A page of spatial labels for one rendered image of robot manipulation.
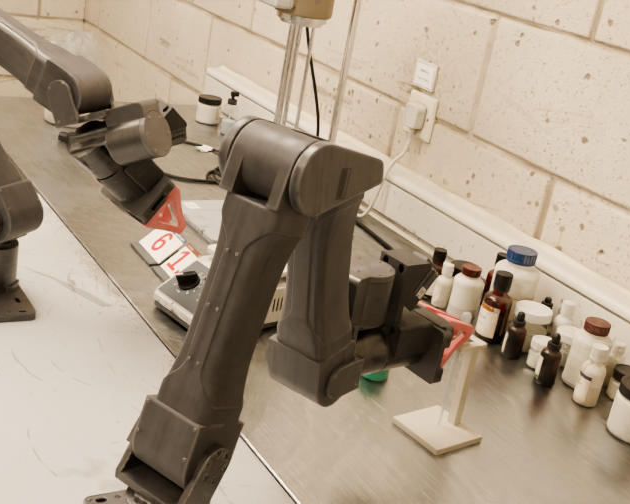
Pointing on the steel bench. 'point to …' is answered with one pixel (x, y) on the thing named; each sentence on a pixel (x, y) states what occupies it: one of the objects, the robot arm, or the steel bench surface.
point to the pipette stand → (424, 423)
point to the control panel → (186, 290)
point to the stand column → (344, 70)
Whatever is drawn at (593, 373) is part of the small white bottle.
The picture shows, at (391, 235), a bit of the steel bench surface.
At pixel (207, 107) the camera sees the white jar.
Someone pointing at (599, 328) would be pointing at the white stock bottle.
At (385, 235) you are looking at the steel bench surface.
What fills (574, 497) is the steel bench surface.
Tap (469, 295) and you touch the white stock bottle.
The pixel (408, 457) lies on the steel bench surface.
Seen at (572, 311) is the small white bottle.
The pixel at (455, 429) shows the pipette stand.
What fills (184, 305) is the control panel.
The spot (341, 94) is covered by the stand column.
